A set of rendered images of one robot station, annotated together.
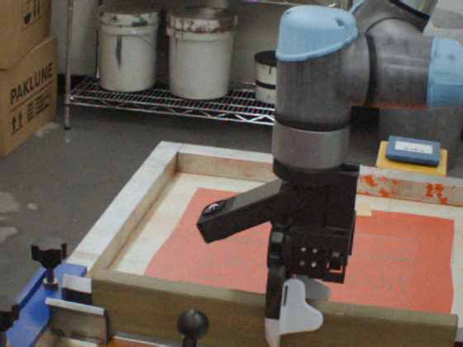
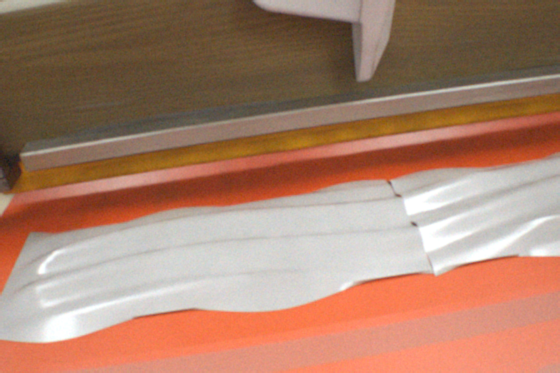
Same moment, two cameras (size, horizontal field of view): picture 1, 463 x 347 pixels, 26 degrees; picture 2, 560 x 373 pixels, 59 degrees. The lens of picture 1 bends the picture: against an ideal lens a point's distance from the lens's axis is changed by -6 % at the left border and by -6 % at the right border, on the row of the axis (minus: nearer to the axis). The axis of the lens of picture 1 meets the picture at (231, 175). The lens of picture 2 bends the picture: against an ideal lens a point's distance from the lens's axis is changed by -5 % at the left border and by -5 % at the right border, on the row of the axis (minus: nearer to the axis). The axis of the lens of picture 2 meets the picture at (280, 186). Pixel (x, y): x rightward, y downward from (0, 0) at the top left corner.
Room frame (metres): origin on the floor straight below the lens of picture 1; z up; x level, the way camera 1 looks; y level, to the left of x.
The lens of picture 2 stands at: (1.21, -0.16, 1.10)
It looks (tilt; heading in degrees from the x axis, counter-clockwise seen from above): 33 degrees down; 167
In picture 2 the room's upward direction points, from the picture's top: 8 degrees counter-clockwise
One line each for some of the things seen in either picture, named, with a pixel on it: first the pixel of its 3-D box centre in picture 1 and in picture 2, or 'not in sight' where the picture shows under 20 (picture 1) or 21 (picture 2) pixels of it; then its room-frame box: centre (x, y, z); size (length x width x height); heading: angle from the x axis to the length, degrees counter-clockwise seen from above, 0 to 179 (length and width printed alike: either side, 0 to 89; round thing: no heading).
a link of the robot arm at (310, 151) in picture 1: (311, 140); not in sight; (0.98, -0.08, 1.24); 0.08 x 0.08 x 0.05
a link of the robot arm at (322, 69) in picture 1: (318, 64); not in sight; (0.97, -0.08, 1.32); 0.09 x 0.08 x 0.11; 96
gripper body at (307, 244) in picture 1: (312, 216); not in sight; (0.97, -0.08, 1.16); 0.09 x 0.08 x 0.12; 79
